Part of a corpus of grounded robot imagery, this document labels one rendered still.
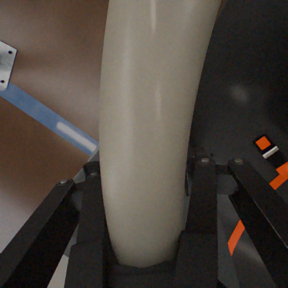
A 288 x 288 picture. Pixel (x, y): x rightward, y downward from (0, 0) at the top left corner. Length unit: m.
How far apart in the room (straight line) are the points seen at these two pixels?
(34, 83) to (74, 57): 0.25
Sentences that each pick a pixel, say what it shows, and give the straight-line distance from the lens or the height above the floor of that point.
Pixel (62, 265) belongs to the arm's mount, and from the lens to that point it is 0.37.
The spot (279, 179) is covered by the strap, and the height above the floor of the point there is 0.02.
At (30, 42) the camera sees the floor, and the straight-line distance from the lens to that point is 1.23.
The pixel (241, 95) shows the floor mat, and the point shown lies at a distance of 1.07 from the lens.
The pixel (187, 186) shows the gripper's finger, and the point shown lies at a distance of 0.16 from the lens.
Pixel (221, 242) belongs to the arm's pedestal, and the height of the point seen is 0.59.
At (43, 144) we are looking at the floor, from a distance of 1.30.
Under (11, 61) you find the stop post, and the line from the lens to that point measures 1.28.
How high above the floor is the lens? 1.03
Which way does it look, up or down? 69 degrees down
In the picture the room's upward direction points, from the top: 159 degrees counter-clockwise
